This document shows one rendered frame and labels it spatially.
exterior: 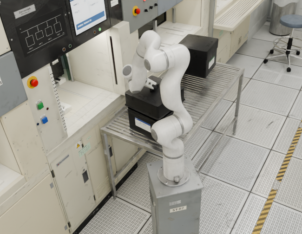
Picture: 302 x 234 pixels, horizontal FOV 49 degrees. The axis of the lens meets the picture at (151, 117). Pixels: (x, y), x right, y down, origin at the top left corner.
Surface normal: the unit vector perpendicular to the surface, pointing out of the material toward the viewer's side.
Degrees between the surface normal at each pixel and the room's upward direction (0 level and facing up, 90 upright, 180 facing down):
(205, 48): 0
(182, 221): 90
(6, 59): 90
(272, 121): 0
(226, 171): 0
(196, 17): 90
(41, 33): 90
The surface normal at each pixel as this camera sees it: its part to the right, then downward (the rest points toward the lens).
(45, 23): 0.85, 0.28
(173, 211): 0.22, 0.58
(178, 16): -0.53, 0.53
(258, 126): -0.05, -0.80
